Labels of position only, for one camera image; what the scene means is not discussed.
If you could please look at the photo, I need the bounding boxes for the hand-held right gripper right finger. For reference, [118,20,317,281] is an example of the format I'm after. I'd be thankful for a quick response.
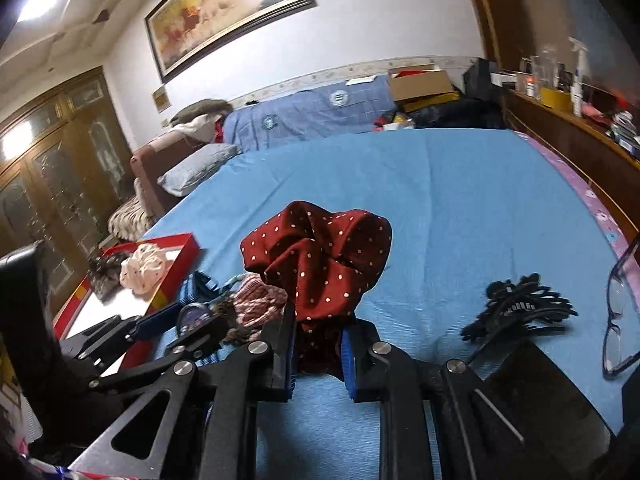
[340,319,617,480]

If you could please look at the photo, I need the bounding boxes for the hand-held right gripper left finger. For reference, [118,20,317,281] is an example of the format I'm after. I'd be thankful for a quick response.
[70,304,297,480]

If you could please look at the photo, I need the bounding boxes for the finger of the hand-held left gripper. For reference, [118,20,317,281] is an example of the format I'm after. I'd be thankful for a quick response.
[90,317,233,393]
[60,305,180,361]

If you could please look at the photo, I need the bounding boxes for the leopard print hair tie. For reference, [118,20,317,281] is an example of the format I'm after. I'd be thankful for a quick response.
[210,292,263,346]

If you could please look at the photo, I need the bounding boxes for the blue striped hair claw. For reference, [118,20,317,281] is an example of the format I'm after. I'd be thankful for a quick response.
[177,269,224,339]

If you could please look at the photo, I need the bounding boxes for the red tray box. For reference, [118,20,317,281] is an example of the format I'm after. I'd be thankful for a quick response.
[52,232,202,372]

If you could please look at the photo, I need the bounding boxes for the red plaid scrunchie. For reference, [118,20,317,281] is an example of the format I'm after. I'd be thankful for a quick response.
[232,274,290,330]

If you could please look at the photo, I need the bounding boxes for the dark red hair claw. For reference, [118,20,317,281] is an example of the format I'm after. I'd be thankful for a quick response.
[240,201,393,376]

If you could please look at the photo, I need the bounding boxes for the black hair claw clip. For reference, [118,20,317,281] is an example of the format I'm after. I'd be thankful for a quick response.
[460,273,579,347]

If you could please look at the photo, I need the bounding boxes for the pink white scrunchie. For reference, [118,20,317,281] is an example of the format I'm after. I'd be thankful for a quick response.
[119,243,169,297]

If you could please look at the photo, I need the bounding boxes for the dark brown fuzzy scrunchie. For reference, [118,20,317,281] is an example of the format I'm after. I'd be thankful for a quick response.
[88,252,133,303]

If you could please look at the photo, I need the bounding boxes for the patterned sofa throw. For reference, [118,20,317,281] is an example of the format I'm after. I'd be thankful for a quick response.
[107,192,159,242]

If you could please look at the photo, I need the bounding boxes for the wooden wardrobe with glass doors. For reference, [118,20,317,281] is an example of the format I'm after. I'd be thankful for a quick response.
[0,65,137,307]

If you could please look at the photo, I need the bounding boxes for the brown sofa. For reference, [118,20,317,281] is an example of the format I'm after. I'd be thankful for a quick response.
[107,127,241,243]

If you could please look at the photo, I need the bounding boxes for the grey pillow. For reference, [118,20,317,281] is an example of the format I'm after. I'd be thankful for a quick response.
[157,142,244,198]

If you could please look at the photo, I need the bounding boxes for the pile of clothes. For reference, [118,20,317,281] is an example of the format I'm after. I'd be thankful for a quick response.
[169,98,234,144]

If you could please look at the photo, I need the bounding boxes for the blue checked sofa cover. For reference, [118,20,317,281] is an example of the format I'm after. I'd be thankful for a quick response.
[222,74,399,154]

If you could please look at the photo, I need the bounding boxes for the cardboard box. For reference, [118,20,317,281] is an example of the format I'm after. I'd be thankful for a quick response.
[387,64,461,114]

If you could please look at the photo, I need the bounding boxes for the black bag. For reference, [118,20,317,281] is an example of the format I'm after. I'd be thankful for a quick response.
[462,57,502,104]

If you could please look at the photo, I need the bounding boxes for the wooden sideboard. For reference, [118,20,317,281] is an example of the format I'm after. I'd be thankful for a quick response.
[500,85,640,242]

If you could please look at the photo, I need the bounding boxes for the framed horse painting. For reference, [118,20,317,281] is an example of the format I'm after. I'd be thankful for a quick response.
[144,0,319,85]

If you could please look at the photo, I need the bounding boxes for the yellow box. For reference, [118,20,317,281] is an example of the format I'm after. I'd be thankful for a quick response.
[540,87,572,111]

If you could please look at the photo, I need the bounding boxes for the clear glass bottles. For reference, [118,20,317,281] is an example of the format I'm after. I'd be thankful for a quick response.
[520,49,559,99]

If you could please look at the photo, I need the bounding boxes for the white spray bottle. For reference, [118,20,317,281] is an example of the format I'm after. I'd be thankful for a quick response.
[567,36,590,117]

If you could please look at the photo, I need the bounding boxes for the light blue hair tie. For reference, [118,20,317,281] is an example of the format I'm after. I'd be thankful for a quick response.
[217,274,249,295]

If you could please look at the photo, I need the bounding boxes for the yellow wall plaque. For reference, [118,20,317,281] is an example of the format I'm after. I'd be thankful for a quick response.
[151,85,174,114]

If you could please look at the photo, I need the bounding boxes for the black frame eyeglasses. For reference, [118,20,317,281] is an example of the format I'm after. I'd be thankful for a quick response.
[602,235,640,380]

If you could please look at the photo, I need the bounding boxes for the wooden door frame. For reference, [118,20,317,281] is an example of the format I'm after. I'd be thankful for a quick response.
[460,0,551,77]

